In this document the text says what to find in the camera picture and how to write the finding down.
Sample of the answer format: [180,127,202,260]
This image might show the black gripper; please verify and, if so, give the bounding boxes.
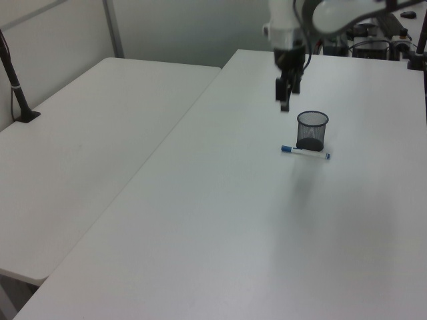
[274,45,306,113]

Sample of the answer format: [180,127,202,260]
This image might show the blue and white marker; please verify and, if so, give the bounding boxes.
[280,145,332,161]

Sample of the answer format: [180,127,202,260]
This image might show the black mesh pen cup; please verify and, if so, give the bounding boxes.
[296,111,330,152]

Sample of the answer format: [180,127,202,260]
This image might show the metal equipment box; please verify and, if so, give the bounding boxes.
[348,35,392,60]

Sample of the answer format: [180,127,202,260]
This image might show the black keyboard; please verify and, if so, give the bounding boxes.
[376,13,406,35]

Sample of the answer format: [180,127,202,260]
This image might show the emergency stop button box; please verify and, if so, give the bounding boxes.
[390,28,412,53]

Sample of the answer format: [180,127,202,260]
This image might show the black clamp pole stand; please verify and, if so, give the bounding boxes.
[406,18,427,71]

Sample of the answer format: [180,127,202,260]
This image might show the white side table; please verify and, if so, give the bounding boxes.
[0,57,223,285]

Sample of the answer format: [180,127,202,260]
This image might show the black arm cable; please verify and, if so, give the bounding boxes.
[292,0,314,71]

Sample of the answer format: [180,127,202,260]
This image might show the grey partition post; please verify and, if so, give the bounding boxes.
[101,0,125,59]

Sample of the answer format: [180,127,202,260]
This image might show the black camera stand with tie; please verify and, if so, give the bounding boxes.
[0,28,42,124]

